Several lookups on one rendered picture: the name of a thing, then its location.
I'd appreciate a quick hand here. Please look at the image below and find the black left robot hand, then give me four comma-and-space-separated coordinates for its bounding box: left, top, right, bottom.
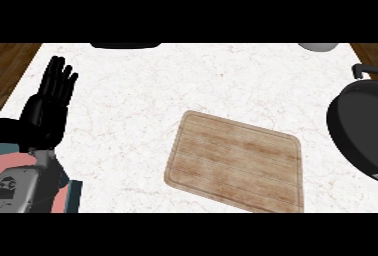
0, 55, 79, 154

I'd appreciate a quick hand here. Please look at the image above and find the wooden cutting board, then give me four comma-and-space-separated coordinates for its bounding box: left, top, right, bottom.
162, 110, 305, 214

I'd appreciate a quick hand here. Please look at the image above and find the black pot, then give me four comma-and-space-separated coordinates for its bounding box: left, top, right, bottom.
324, 63, 378, 182

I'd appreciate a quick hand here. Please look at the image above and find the black appliance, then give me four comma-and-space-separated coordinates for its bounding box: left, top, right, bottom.
88, 42, 162, 50

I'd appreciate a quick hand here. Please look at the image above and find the grey round object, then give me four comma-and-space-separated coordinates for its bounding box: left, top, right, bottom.
296, 42, 339, 53

